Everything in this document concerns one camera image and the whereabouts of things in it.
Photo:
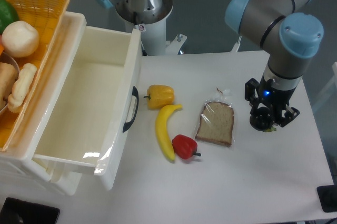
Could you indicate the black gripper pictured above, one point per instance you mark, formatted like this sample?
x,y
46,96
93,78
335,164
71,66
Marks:
x,y
274,93

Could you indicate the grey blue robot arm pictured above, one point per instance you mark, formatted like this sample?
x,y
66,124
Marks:
x,y
291,39

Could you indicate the open upper white drawer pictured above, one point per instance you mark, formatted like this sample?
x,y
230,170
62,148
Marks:
x,y
84,132

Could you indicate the white drawer cabinet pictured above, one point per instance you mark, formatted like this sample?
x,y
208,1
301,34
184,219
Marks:
x,y
19,166

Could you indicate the bread slice in plastic bag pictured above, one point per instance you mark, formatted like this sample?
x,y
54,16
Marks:
x,y
216,120

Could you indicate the red bell pepper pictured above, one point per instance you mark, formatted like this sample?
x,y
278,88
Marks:
x,y
185,147

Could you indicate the black device right edge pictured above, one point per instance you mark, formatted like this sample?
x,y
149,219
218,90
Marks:
x,y
327,197

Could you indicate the yellow bell pepper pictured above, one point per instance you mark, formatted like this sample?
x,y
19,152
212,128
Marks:
x,y
159,96

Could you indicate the yellow banana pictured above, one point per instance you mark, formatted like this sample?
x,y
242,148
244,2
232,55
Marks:
x,y
161,132

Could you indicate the yellow woven basket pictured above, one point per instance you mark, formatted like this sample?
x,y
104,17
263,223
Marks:
x,y
45,16

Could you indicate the pale twisted bread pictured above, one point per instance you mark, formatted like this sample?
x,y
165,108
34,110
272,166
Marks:
x,y
21,87

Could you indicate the white round bun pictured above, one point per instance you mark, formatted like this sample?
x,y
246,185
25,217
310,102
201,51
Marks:
x,y
20,39

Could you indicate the brown bread roll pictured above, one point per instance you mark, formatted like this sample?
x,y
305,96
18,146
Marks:
x,y
9,75

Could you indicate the green bell pepper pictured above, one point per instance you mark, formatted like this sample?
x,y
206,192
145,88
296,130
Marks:
x,y
8,15

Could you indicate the black device bottom left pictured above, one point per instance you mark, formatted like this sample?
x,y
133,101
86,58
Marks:
x,y
20,211

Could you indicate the dark blue drawer handle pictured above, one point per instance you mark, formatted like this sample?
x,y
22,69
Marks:
x,y
132,111

